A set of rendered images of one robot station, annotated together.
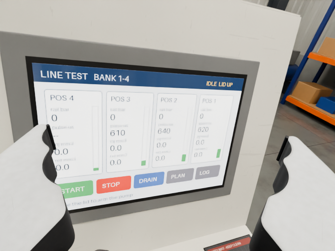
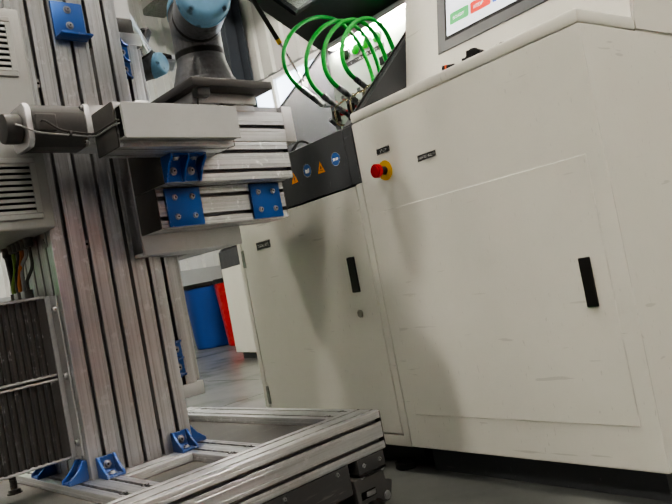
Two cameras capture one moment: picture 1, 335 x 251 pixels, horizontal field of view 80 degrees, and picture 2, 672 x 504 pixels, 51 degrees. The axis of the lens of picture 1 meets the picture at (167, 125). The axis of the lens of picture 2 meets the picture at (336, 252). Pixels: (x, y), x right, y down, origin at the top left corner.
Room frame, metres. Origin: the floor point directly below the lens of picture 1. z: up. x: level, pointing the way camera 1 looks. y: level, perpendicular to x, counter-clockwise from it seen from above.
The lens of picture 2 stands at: (-0.61, -1.57, 0.56)
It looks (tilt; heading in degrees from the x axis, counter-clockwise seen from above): 2 degrees up; 77
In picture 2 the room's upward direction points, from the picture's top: 11 degrees counter-clockwise
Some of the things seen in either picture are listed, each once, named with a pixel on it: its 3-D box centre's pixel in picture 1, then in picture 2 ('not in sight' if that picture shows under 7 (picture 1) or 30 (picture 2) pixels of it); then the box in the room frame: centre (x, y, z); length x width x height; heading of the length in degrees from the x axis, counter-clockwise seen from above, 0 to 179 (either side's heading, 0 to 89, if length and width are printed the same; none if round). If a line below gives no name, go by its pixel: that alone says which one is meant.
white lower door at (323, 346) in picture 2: not in sight; (310, 317); (-0.23, 0.55, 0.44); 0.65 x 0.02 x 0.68; 116
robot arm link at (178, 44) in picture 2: not in sight; (194, 25); (-0.46, 0.08, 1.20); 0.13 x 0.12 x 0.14; 95
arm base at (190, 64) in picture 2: not in sight; (203, 73); (-0.46, 0.09, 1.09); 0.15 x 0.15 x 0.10
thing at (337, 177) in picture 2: not in sight; (290, 181); (-0.22, 0.56, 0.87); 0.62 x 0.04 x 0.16; 116
